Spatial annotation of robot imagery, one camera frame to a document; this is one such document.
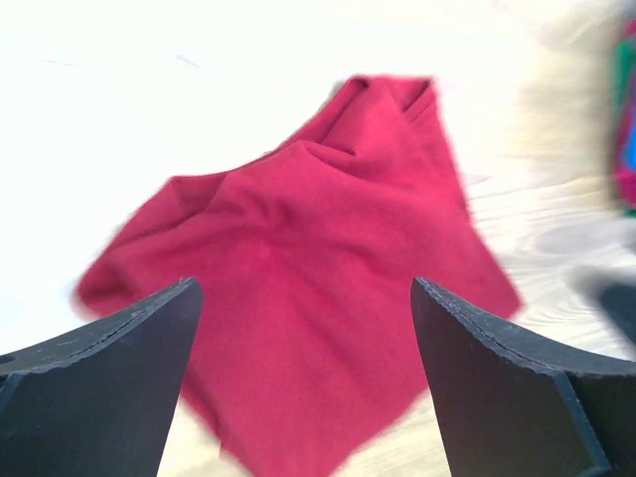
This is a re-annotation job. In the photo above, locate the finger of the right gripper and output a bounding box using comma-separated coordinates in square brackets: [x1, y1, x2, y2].
[578, 270, 635, 346]

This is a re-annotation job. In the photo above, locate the pink folded t shirt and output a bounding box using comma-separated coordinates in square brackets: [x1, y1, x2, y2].
[613, 150, 635, 210]

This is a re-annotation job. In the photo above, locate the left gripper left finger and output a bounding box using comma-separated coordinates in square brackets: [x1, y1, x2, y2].
[1, 278, 203, 477]

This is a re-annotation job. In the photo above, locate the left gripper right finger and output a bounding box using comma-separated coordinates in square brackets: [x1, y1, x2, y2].
[410, 278, 635, 476]

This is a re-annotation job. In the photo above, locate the red t shirt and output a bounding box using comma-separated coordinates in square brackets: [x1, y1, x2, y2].
[76, 76, 521, 476]

